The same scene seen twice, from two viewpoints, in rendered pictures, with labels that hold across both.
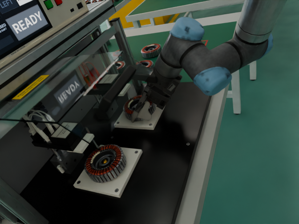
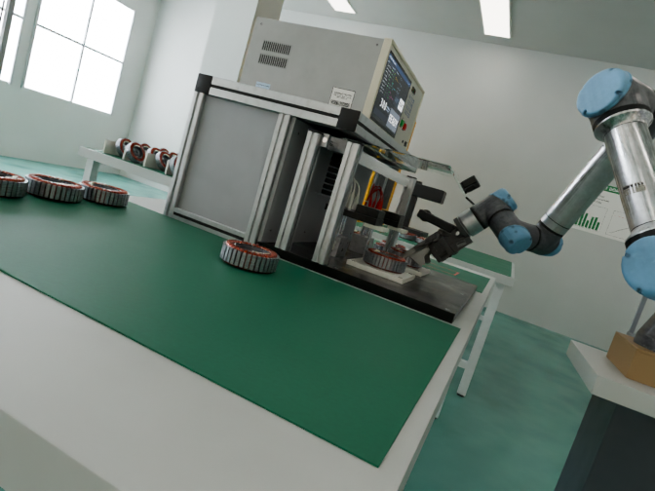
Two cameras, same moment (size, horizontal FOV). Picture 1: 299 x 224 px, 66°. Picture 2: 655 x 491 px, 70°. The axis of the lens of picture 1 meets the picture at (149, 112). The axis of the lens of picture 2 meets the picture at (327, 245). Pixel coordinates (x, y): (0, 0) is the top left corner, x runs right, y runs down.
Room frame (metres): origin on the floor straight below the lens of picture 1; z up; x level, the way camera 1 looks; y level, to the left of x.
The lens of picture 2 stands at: (-0.67, 0.58, 0.95)
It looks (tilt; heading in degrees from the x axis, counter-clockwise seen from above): 7 degrees down; 347
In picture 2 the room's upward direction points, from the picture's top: 17 degrees clockwise
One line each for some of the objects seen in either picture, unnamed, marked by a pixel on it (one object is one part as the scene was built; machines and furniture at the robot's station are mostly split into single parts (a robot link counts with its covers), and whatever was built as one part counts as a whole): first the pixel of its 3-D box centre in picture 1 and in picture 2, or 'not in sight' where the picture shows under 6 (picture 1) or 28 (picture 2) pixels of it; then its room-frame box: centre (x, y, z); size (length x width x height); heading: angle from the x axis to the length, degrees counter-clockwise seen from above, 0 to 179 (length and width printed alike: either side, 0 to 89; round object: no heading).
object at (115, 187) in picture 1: (108, 168); (381, 269); (0.46, 0.16, 0.78); 0.15 x 0.15 x 0.01; 56
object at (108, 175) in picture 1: (105, 162); (384, 260); (0.46, 0.16, 0.80); 0.11 x 0.11 x 0.04
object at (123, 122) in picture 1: (141, 112); (403, 264); (0.67, 0.03, 0.78); 0.15 x 0.15 x 0.01; 56
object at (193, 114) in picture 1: (124, 140); (386, 271); (0.57, 0.11, 0.76); 0.64 x 0.47 x 0.02; 146
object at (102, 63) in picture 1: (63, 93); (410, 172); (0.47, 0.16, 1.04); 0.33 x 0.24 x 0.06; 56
